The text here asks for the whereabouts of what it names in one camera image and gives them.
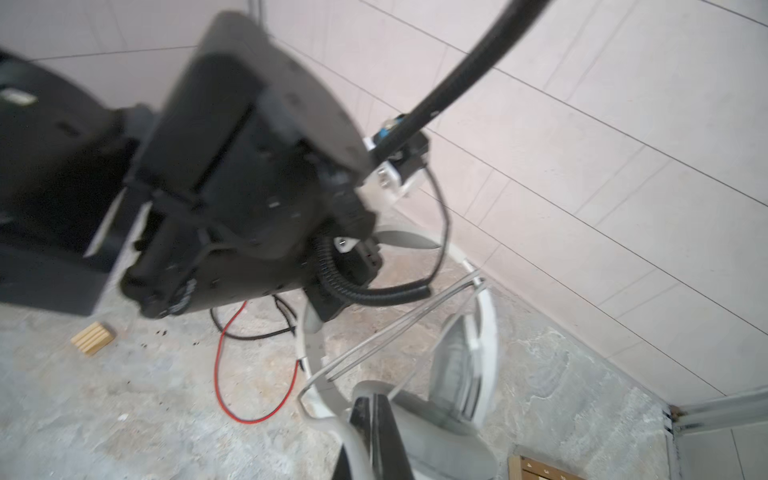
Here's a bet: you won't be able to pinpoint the black red headphone cable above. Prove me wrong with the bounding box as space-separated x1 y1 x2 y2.
208 293 301 426

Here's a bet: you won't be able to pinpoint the wooden chessboard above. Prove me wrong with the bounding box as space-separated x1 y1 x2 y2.
507 455 582 480

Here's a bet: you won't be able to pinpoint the small wooden block centre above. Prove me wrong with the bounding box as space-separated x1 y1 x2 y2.
70 322 115 356

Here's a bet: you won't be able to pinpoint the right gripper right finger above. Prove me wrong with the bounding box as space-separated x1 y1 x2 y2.
373 394 415 480

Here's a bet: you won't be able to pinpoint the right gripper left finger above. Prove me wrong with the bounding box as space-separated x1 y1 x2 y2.
331 396 375 480

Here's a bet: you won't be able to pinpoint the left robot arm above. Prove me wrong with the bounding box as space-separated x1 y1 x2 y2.
1 11 376 319

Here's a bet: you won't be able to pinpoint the white grey headphones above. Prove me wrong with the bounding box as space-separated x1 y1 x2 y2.
296 246 499 479

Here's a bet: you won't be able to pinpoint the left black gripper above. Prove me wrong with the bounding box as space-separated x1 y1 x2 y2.
121 11 376 319

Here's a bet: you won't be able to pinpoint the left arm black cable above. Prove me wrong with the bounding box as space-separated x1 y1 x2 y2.
311 0 550 307

